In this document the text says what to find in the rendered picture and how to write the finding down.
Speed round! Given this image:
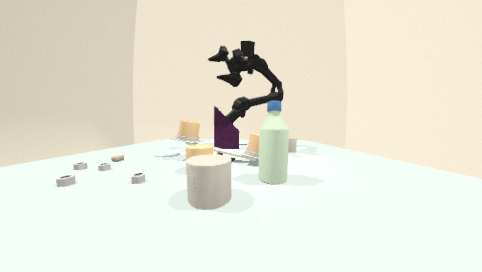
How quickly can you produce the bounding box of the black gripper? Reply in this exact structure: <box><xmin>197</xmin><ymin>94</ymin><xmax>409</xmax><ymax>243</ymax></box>
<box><xmin>208</xmin><ymin>45</ymin><xmax>246</xmax><ymax>87</ymax></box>

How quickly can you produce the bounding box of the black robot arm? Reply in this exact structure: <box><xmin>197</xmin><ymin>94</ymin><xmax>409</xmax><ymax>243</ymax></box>
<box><xmin>225</xmin><ymin>41</ymin><xmax>284</xmax><ymax>124</ymax></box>

